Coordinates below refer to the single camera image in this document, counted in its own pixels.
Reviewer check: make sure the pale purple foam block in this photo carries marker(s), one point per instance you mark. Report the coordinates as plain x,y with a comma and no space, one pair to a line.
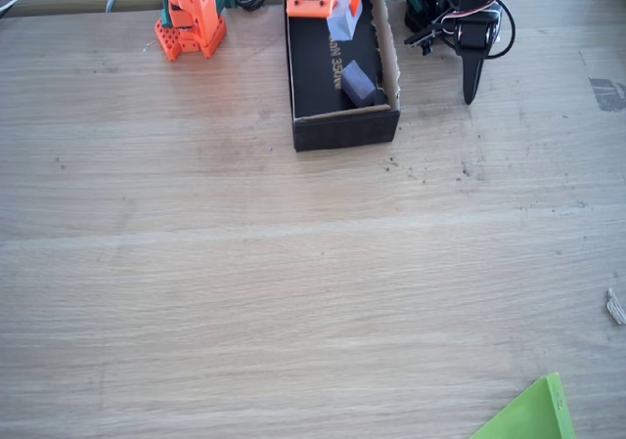
357,84
340,26

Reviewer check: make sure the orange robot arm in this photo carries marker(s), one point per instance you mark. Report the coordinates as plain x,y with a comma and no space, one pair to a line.
195,9

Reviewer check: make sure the beige scrap piece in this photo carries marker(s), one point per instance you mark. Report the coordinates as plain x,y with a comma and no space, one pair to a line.
617,309

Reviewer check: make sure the black cardboard box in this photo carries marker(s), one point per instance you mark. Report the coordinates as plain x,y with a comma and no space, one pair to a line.
342,133

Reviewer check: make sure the grey tape patch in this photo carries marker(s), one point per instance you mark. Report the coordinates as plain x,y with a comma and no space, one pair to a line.
609,94

